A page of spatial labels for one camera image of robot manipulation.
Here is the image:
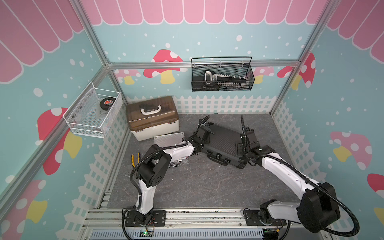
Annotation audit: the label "black plastic poker case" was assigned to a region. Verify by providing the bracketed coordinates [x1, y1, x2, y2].
[202, 123, 248, 169]

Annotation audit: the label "silver aluminium poker case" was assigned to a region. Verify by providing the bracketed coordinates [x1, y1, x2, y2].
[154, 132, 189, 168]

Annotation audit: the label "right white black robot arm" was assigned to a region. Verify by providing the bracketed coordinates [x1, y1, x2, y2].
[241, 118, 360, 237]

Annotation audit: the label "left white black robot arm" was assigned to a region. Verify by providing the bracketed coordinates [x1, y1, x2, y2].
[130, 116, 213, 217]

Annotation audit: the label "socket bit set holder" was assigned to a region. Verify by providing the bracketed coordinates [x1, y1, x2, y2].
[203, 71, 249, 89]

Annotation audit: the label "brown lid storage box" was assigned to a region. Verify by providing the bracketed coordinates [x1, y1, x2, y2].
[126, 96, 180, 142]

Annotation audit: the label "black tape roll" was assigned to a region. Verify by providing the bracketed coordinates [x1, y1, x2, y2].
[99, 97, 116, 111]

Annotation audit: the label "small green circuit board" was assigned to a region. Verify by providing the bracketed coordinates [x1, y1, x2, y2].
[139, 230, 153, 238]

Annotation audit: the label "black wire wall basket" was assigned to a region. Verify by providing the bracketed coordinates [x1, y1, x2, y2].
[191, 57, 255, 92]

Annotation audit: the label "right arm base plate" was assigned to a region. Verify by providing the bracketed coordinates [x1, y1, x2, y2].
[243, 208, 287, 227]

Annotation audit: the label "yellow handled pliers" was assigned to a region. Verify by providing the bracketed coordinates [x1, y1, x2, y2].
[131, 153, 141, 168]

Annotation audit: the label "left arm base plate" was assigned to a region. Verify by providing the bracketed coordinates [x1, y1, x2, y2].
[123, 210, 167, 227]

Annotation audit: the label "white wire wall basket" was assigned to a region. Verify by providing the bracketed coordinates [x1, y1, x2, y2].
[63, 82, 123, 139]

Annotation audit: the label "aluminium front rail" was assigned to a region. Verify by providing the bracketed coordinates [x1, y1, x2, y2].
[78, 208, 332, 240]

